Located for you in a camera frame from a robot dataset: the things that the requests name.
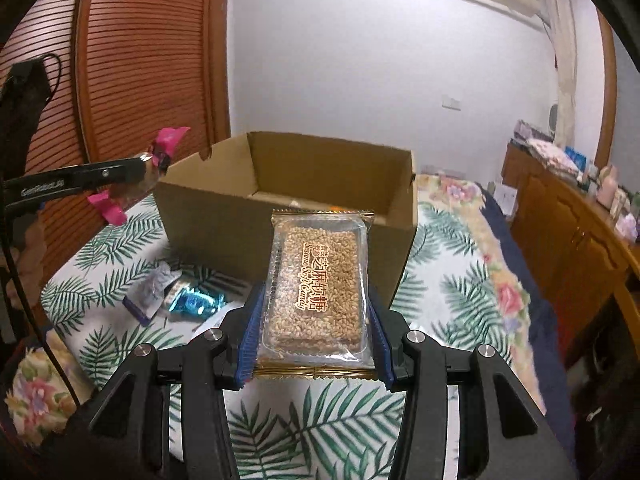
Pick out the pink candy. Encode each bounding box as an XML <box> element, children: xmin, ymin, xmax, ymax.
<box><xmin>87</xmin><ymin>126</ymin><xmax>191</xmax><ymax>226</ymax></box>

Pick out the wooden louvered wardrobe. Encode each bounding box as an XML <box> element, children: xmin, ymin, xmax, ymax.
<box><xmin>0</xmin><ymin>0</ymin><xmax>233</xmax><ymax>281</ymax></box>

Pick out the wooden door frame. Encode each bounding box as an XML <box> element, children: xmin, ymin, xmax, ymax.
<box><xmin>597</xmin><ymin>7</ymin><xmax>619</xmax><ymax>166</ymax></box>

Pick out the black cable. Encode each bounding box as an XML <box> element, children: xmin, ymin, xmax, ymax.
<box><xmin>0</xmin><ymin>55</ymin><xmax>78</xmax><ymax>406</ymax></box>

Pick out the leaf print bedsheet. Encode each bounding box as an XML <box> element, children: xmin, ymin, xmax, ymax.
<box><xmin>40</xmin><ymin>175</ymin><xmax>531</xmax><ymax>480</ymax></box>

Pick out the white paper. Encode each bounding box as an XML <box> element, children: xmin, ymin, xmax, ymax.
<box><xmin>492</xmin><ymin>182</ymin><xmax>517</xmax><ymax>217</ymax></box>

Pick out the cardboard box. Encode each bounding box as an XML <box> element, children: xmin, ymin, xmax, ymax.
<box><xmin>152</xmin><ymin>131</ymin><xmax>418</xmax><ymax>311</ymax></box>

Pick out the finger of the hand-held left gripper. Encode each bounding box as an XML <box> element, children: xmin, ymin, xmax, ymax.
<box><xmin>75</xmin><ymin>157</ymin><xmax>156</xmax><ymax>193</ymax></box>

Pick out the beige bottle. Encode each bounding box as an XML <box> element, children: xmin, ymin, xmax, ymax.
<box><xmin>597</xmin><ymin>165</ymin><xmax>621</xmax><ymax>208</ymax></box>

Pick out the navy blue blanket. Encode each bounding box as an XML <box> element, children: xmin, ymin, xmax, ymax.
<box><xmin>482</xmin><ymin>190</ymin><xmax>601</xmax><ymax>461</ymax></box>

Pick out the cream curtain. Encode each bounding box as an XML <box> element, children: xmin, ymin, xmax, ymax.
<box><xmin>540</xmin><ymin>0</ymin><xmax>587</xmax><ymax>147</ymax></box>

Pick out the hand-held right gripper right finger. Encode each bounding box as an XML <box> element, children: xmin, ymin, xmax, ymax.
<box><xmin>367</xmin><ymin>304</ymin><xmax>566</xmax><ymax>480</ymax></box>

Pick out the sesame candy packet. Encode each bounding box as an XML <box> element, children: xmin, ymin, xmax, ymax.
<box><xmin>252</xmin><ymin>208</ymin><xmax>376</xmax><ymax>380</ymax></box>

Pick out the purple cloth pile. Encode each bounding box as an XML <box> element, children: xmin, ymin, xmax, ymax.
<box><xmin>512</xmin><ymin>120</ymin><xmax>551</xmax><ymax>144</ymax></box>

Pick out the blue foil candy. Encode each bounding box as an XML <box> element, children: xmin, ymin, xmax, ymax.
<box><xmin>165</xmin><ymin>282</ymin><xmax>226</xmax><ymax>319</ymax></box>

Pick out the wooden cabinet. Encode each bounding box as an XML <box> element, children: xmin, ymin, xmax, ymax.
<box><xmin>502</xmin><ymin>142</ymin><xmax>640</xmax><ymax>376</ymax></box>

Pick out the white purple snack packet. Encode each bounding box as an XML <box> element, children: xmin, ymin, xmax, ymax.
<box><xmin>122</xmin><ymin>265</ymin><xmax>183</xmax><ymax>326</ymax></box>

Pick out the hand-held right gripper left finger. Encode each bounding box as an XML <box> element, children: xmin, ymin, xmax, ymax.
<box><xmin>75</xmin><ymin>282</ymin><xmax>266</xmax><ymax>480</ymax></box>

